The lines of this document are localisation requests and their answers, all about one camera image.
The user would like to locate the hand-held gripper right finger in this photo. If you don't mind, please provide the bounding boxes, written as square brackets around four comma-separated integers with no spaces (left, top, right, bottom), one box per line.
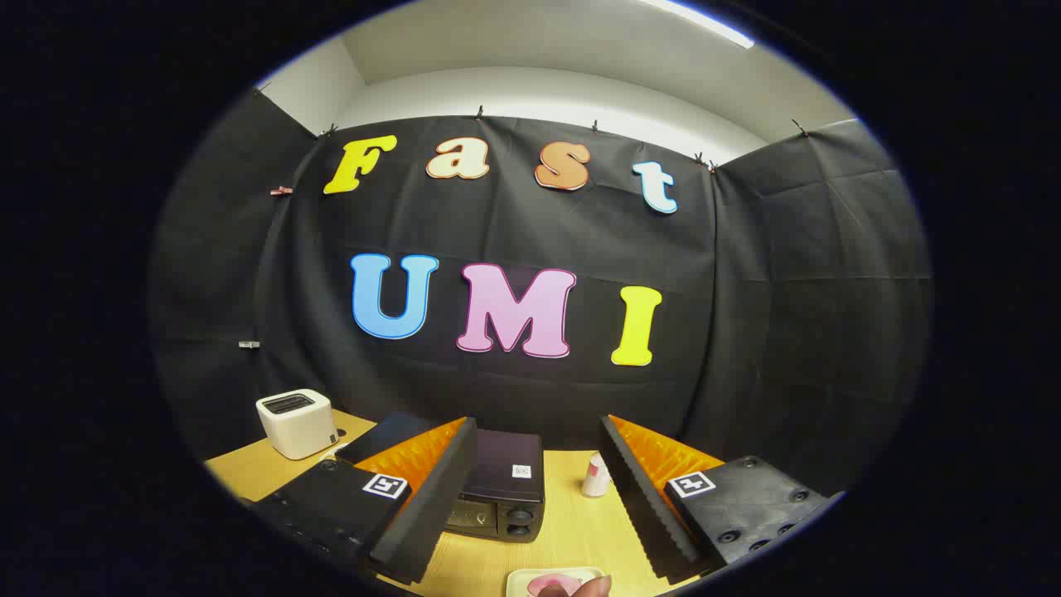
[598,413,832,581]

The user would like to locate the white pop-up toaster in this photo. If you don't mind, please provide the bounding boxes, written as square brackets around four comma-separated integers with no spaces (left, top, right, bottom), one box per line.
[255,388,339,461]

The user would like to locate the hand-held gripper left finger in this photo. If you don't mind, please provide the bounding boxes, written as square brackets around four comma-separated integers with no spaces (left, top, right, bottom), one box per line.
[247,416,479,585]

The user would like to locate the black toaster oven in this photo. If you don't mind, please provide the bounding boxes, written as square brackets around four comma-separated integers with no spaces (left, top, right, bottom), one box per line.
[336,412,545,544]

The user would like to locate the cream square plate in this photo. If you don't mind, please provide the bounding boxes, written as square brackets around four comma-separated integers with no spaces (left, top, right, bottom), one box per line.
[506,567,606,597]

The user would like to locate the small plastic bottle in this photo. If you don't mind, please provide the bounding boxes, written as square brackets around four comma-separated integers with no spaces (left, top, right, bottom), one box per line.
[580,452,613,498]

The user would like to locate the pink ham slice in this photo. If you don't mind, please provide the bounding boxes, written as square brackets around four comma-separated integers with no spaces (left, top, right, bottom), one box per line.
[527,574,583,597]

